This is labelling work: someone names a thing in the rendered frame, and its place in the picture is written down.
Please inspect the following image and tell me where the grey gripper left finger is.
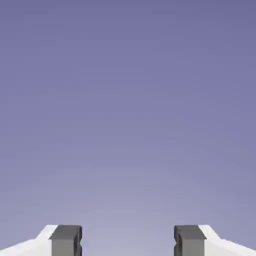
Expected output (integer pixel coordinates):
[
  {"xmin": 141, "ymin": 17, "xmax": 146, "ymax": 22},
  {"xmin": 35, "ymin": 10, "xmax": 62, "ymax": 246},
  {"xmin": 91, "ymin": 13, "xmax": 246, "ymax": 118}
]
[{"xmin": 0, "ymin": 224, "xmax": 83, "ymax": 256}]

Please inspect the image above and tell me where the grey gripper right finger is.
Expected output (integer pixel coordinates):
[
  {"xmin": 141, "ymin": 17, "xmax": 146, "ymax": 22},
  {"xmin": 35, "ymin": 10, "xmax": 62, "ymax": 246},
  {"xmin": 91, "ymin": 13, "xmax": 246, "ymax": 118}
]
[{"xmin": 173, "ymin": 224, "xmax": 256, "ymax": 256}]

